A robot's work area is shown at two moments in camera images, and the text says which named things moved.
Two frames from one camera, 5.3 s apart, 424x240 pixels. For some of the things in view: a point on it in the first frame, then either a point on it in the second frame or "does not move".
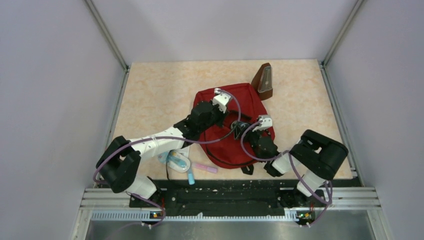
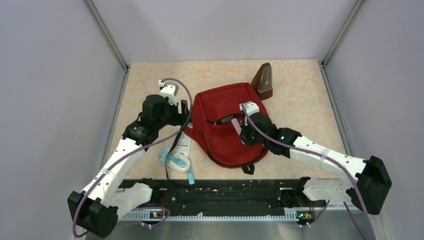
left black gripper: (222, 115) -> (180, 119)
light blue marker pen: (191, 177) does not move
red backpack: (248, 129) does not move
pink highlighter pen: (205, 168) -> (236, 125)
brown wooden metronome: (262, 81) does not move
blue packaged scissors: (176, 160) does not move
